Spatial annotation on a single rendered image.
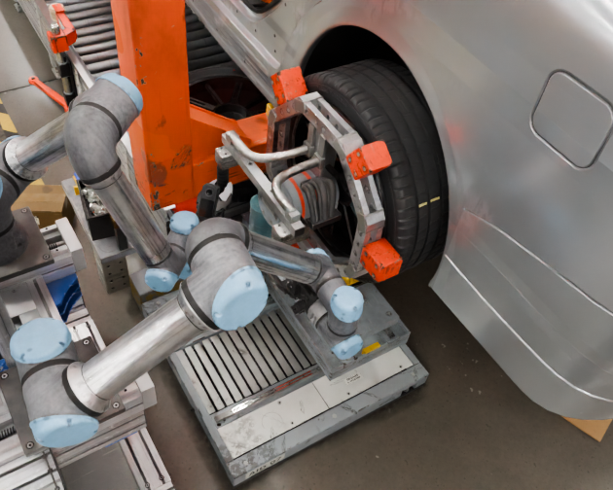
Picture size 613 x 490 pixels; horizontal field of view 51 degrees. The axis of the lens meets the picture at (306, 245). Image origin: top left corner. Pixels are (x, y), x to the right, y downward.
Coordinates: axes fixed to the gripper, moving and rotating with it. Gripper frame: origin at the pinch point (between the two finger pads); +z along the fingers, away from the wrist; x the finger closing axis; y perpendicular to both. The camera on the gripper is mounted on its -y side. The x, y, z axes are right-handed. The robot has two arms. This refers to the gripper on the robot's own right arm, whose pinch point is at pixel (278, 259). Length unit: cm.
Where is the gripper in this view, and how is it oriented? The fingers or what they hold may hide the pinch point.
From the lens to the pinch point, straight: 178.1
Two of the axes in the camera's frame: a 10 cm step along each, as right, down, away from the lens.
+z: -5.3, -6.7, 5.2
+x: -8.4, 3.4, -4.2
